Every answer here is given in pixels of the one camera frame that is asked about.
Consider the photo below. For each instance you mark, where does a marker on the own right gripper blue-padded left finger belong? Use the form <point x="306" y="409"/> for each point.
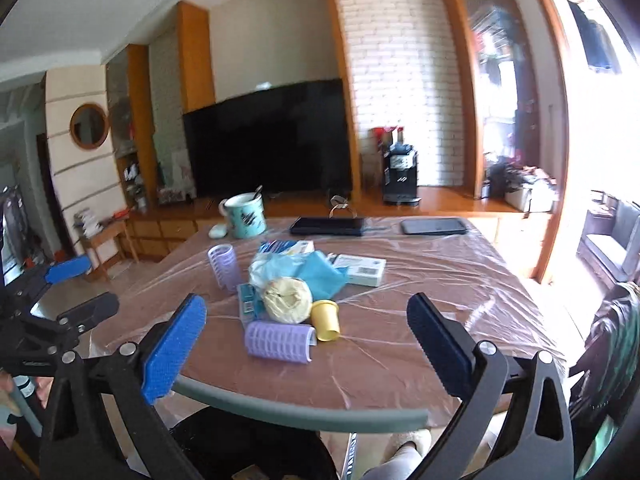
<point x="78" y="441"/>

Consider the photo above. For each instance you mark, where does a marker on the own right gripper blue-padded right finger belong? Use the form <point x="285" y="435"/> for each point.
<point x="535" y="440"/>

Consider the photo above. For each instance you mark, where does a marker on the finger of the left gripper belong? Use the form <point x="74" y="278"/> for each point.
<point x="77" y="319"/>
<point x="67" y="268"/>

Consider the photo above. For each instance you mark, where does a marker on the purple hair roller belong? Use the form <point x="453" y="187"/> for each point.
<point x="282" y="342"/>
<point x="225" y="266"/>

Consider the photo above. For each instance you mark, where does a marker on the cream paper ball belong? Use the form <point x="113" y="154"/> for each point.
<point x="287" y="300"/>

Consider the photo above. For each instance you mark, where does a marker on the white medicine box barcode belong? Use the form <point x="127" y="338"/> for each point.
<point x="361" y="271"/>

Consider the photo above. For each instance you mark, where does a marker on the small yellow cup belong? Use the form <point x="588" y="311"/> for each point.
<point x="324" y="318"/>

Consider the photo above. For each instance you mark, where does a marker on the blue plastic bag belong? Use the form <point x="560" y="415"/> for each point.
<point x="324" y="280"/>

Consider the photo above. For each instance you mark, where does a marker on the black trash bin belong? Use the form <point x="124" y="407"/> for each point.
<point x="221" y="445"/>

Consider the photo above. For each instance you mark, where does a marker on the small wooden side table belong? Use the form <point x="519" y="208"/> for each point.
<point x="109" y="234"/>

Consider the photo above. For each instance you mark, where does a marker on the grey-green table edge guard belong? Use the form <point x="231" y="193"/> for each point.
<point x="302" y="417"/>

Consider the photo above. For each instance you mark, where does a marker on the round wooden mirror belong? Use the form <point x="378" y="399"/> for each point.
<point x="89" y="126"/>

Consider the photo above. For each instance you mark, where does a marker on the teal packet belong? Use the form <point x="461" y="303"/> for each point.
<point x="251" y="307"/>

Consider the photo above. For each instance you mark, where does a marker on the teal patterned mug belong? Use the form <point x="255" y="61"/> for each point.
<point x="245" y="215"/>

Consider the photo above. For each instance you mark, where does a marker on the white blue medicine box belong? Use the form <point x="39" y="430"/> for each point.
<point x="287" y="247"/>

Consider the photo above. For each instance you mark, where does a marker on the dark smartphone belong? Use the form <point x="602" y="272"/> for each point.
<point x="433" y="226"/>

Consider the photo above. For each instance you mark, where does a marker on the large black television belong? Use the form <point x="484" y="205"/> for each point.
<point x="289" y="139"/>

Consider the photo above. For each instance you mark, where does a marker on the black tablet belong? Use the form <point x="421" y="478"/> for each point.
<point x="328" y="226"/>

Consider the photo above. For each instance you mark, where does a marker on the black coffee machine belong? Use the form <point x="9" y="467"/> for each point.
<point x="400" y="170"/>

